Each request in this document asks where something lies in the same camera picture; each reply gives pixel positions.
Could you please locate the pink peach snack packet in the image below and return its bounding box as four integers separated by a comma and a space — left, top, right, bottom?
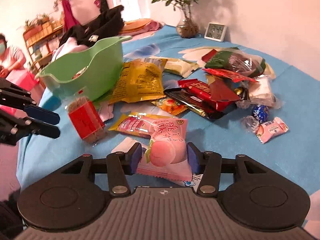
137, 118, 192, 181

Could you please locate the red label cracker pack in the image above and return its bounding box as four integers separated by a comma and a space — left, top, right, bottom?
65, 96, 106, 144

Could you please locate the dark brown snack bar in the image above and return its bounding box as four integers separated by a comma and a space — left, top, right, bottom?
164, 89, 225, 120

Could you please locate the pink strawberry candy packet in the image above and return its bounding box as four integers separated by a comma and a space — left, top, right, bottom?
256, 117, 289, 144

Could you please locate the orange yellow candy packet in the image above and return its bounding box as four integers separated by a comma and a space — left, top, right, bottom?
151, 97, 188, 116

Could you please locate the red chocolate bar wrapper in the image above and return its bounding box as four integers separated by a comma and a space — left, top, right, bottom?
178, 79, 240, 112

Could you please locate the blue foil chocolate ball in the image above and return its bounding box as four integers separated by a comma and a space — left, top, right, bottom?
251, 105, 269, 124

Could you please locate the white nougat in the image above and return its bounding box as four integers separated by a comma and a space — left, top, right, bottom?
248, 75, 283, 109

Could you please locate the yellow snack bag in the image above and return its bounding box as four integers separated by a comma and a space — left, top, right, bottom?
109, 60, 165, 103

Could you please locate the white blueberry snack bar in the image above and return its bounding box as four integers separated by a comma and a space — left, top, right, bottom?
137, 140, 202, 190

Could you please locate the seated person with mask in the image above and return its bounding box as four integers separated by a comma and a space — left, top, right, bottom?
0, 34, 26, 78

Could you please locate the small pink sachet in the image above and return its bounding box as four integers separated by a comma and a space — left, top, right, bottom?
98, 101, 114, 122

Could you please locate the wooden shelf with plants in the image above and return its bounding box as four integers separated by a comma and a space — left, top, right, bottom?
23, 14, 64, 74

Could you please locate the green plastic basket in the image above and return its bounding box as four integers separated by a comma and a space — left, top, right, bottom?
35, 36, 132, 101

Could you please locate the clothes rack with red garment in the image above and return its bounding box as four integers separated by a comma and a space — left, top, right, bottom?
54, 0, 80, 32

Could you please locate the cream green snack packet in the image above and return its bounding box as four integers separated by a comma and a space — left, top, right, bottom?
147, 56, 200, 78

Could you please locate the green red clear snack bag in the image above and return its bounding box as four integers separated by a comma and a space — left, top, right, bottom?
202, 47, 266, 77

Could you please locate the black clothing pile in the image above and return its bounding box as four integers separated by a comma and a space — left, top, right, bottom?
59, 5, 124, 47

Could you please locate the blue floral tablecloth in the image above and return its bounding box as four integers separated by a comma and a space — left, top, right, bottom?
16, 24, 320, 228

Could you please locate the white digital clock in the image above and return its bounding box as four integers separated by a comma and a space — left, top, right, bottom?
204, 22, 227, 42

